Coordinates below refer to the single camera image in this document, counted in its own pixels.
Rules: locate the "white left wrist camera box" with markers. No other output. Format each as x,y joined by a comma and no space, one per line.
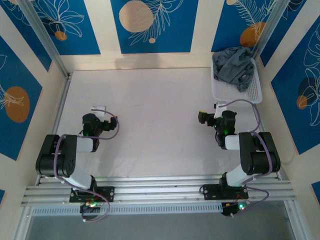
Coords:
100,111

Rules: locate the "blue floral wall panel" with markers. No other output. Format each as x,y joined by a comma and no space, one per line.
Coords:
82,37
282,32
225,25
15,70
287,112
175,30
30,42

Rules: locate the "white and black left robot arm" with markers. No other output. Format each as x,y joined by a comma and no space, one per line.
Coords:
62,162

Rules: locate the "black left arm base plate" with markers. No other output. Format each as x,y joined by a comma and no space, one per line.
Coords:
108,193

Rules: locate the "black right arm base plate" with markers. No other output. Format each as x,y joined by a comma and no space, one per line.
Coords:
208,191

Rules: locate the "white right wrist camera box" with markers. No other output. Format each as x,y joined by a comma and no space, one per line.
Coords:
221,110

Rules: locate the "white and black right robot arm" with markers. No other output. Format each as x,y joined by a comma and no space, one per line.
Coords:
260,160

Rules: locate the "white perforated plastic basket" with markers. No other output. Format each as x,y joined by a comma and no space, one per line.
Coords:
252,92

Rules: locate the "aluminium mounting rail frame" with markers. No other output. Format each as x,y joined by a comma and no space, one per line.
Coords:
160,190

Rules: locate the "aluminium corner post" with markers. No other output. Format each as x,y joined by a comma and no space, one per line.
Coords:
273,25
46,37

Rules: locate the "grey t-shirt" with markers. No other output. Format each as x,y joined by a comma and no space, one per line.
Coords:
232,65

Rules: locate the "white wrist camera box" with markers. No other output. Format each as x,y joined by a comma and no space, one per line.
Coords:
100,111
221,110

